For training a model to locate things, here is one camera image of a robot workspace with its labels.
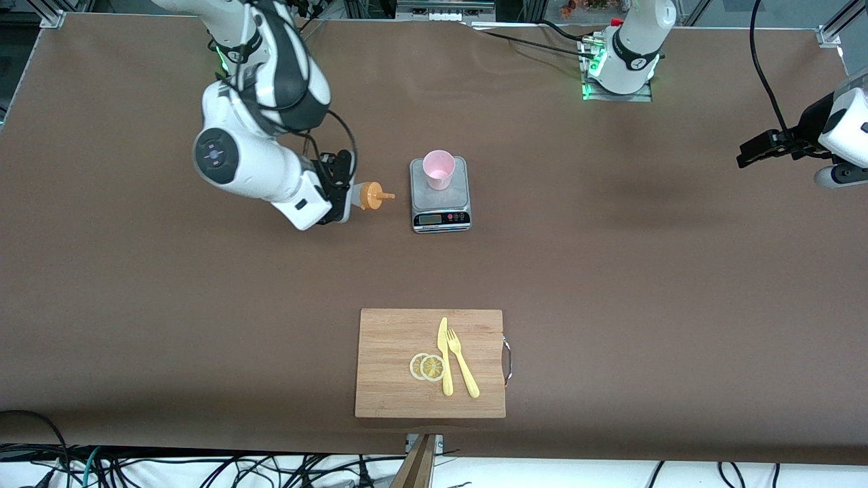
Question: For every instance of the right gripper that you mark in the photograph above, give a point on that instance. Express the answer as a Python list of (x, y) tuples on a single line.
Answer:
[(337, 171)]

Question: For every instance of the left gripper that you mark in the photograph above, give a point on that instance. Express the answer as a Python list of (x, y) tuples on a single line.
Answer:
[(805, 126)]

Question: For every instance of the clear sauce bottle orange cap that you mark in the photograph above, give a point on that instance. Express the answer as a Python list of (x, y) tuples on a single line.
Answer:
[(371, 196)]

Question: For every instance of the pink plastic cup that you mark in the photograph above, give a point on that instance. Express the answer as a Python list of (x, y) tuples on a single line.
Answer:
[(439, 177)]

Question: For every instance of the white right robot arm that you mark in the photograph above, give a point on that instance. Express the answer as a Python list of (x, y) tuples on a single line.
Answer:
[(217, 156)]

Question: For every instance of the silver digital kitchen scale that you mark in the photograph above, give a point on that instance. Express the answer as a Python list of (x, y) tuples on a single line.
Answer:
[(441, 218)]

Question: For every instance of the yellow plastic knife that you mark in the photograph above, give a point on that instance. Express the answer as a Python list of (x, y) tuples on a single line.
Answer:
[(442, 339)]

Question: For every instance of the lemon slice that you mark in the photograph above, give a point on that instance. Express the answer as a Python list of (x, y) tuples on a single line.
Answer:
[(414, 367), (432, 368)]

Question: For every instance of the brown table cover sheet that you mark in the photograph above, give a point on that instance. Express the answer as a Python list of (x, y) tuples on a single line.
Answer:
[(203, 339)]

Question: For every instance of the white power strip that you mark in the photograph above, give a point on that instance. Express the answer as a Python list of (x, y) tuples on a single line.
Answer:
[(444, 16)]

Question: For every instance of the yellow plastic fork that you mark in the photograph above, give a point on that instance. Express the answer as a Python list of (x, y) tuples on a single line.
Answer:
[(464, 369)]

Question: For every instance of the orange background object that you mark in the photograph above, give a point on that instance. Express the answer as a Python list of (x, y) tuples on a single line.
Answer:
[(568, 8)]

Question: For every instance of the aluminium frame profile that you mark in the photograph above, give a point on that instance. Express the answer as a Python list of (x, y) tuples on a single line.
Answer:
[(829, 35), (53, 17)]

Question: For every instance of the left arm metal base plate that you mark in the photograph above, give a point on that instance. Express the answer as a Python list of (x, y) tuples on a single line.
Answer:
[(641, 97)]

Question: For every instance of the small metal bracket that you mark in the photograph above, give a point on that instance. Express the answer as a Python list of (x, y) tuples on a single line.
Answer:
[(439, 444)]

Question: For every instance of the wooden post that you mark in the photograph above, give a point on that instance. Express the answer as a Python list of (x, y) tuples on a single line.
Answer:
[(417, 468)]

